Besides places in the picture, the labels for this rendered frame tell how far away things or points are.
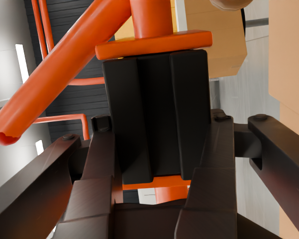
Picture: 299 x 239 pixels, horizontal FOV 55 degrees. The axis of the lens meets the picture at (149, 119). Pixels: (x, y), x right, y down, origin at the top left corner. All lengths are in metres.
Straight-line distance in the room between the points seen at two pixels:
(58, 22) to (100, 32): 11.27
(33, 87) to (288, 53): 0.25
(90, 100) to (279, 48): 10.87
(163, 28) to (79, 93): 11.10
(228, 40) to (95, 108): 9.49
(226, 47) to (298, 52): 1.60
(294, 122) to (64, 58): 0.27
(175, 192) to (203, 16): 1.84
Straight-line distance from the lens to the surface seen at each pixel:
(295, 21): 0.32
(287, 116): 0.39
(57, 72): 0.19
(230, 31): 1.96
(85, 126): 8.54
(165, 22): 0.16
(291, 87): 0.34
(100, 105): 11.09
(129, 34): 7.47
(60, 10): 11.50
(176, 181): 0.17
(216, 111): 0.19
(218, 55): 1.88
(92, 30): 0.18
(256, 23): 2.22
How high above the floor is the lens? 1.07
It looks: 6 degrees up
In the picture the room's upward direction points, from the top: 96 degrees counter-clockwise
